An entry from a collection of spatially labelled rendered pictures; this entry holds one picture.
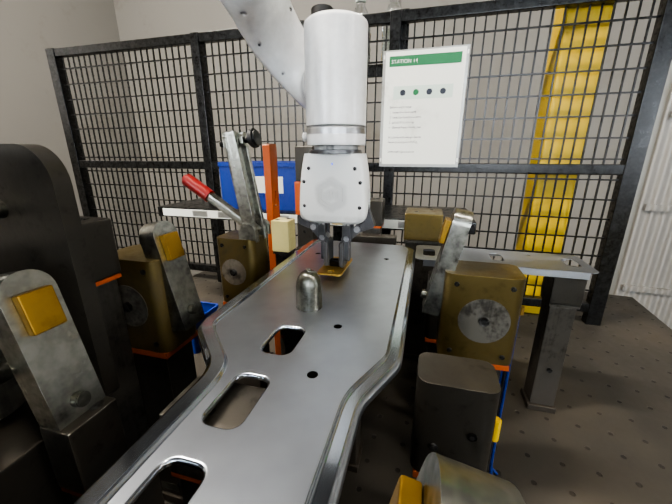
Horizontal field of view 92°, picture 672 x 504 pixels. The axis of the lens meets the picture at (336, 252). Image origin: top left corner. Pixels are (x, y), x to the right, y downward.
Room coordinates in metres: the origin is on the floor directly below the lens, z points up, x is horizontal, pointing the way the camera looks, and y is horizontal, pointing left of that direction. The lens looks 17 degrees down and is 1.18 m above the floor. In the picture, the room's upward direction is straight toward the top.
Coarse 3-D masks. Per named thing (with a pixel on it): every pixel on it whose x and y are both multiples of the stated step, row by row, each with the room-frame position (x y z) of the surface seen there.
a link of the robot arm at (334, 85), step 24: (312, 24) 0.46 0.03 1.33; (336, 24) 0.45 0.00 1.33; (360, 24) 0.46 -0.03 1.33; (312, 48) 0.46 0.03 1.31; (336, 48) 0.45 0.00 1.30; (360, 48) 0.46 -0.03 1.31; (312, 72) 0.46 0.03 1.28; (336, 72) 0.45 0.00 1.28; (360, 72) 0.46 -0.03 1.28; (312, 96) 0.46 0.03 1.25; (336, 96) 0.45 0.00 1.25; (360, 96) 0.46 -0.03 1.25; (312, 120) 0.46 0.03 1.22; (336, 120) 0.45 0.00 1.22; (360, 120) 0.46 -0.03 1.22
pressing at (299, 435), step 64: (320, 256) 0.57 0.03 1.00; (384, 256) 0.57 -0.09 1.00; (256, 320) 0.33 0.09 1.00; (320, 320) 0.33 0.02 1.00; (384, 320) 0.33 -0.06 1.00; (320, 384) 0.22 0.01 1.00; (384, 384) 0.23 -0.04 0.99; (192, 448) 0.16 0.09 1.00; (256, 448) 0.16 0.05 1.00; (320, 448) 0.16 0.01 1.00
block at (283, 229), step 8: (272, 224) 0.58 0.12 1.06; (280, 224) 0.58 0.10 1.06; (288, 224) 0.58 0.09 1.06; (272, 232) 0.58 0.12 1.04; (280, 232) 0.58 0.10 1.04; (288, 232) 0.58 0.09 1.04; (272, 240) 0.58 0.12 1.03; (280, 240) 0.58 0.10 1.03; (288, 240) 0.58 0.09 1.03; (272, 248) 0.59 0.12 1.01; (280, 248) 0.58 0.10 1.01; (288, 248) 0.58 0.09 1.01; (280, 256) 0.58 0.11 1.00; (288, 256) 0.58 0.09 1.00; (280, 336) 0.59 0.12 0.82
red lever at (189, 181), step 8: (184, 176) 0.55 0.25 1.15; (192, 176) 0.55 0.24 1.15; (184, 184) 0.55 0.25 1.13; (192, 184) 0.54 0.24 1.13; (200, 184) 0.54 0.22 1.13; (200, 192) 0.54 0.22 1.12; (208, 192) 0.54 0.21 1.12; (208, 200) 0.54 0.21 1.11; (216, 200) 0.53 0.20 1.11; (224, 208) 0.53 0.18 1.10; (232, 208) 0.53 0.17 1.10; (232, 216) 0.53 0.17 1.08; (240, 224) 0.52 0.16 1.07; (256, 224) 0.53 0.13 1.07
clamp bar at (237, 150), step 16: (224, 144) 0.52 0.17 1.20; (240, 144) 0.54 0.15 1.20; (256, 144) 0.52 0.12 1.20; (240, 160) 0.51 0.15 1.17; (240, 176) 0.51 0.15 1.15; (240, 192) 0.51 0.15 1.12; (256, 192) 0.54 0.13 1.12; (240, 208) 0.51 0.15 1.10; (256, 208) 0.53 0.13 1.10; (256, 240) 0.50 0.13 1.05
